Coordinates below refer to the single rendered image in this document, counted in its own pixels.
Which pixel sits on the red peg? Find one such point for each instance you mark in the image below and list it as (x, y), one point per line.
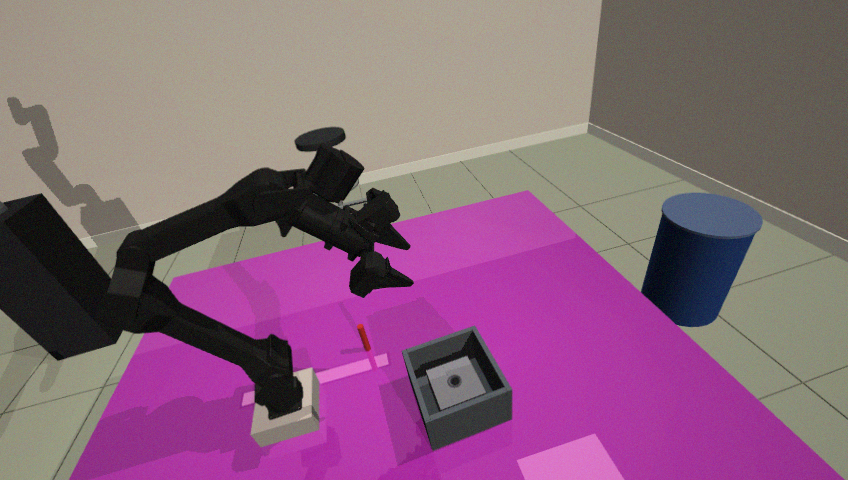
(363, 337)

